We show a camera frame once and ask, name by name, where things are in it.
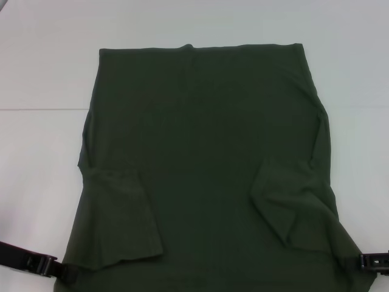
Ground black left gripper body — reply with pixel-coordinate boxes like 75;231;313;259
0;241;58;275

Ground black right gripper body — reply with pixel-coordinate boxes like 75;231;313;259
364;249;389;271

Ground dark green shirt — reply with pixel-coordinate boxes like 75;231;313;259
51;43;370;292

